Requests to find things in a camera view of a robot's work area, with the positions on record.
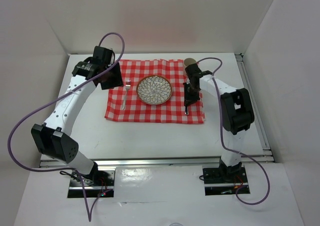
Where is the beige cup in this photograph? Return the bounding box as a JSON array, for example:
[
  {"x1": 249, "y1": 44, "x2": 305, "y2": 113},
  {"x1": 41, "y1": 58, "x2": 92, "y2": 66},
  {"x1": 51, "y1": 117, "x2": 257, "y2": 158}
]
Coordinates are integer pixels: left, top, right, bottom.
[{"x1": 183, "y1": 58, "x2": 197, "y2": 77}]

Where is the red white checkered cloth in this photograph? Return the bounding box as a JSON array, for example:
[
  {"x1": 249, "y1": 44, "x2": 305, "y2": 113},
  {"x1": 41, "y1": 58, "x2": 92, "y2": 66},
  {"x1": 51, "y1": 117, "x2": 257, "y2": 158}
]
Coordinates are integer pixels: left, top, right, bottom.
[{"x1": 104, "y1": 59, "x2": 205, "y2": 124}]

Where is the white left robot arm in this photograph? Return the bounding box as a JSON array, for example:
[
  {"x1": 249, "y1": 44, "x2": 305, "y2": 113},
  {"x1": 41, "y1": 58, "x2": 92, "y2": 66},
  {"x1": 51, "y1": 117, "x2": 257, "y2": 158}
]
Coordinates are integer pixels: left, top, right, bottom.
[{"x1": 31, "y1": 46, "x2": 123, "y2": 185}]

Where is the aluminium frame rail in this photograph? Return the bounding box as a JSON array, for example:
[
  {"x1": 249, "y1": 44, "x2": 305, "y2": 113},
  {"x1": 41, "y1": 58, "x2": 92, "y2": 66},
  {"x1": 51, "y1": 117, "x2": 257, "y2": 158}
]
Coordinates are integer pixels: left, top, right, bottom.
[{"x1": 38, "y1": 52, "x2": 275, "y2": 168}]

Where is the floral patterned ceramic bowl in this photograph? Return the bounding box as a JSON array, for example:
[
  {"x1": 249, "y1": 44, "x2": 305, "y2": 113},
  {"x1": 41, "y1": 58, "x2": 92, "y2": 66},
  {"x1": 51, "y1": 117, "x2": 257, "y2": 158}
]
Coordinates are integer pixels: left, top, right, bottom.
[{"x1": 136, "y1": 75, "x2": 173, "y2": 105}]

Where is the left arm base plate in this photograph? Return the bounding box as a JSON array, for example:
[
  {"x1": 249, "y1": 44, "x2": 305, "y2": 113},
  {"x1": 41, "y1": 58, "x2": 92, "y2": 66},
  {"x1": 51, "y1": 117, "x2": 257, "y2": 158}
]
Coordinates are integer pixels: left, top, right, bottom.
[{"x1": 59, "y1": 170, "x2": 115, "y2": 198}]

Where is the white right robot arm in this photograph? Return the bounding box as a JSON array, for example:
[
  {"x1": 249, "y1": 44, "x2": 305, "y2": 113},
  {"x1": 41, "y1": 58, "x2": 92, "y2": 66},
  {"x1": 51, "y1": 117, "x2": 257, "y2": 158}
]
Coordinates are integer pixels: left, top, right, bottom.
[{"x1": 183, "y1": 58, "x2": 255, "y2": 182}]

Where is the silver fork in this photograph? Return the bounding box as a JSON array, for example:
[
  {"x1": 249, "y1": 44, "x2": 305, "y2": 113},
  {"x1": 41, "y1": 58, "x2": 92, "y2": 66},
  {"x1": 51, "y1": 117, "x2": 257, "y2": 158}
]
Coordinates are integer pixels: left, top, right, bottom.
[{"x1": 121, "y1": 79, "x2": 132, "y2": 110}]

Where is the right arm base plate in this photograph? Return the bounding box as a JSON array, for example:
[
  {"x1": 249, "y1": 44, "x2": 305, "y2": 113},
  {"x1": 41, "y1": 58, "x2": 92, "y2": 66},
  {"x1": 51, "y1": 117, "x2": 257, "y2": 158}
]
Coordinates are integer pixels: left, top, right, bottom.
[{"x1": 199, "y1": 167, "x2": 250, "y2": 196}]

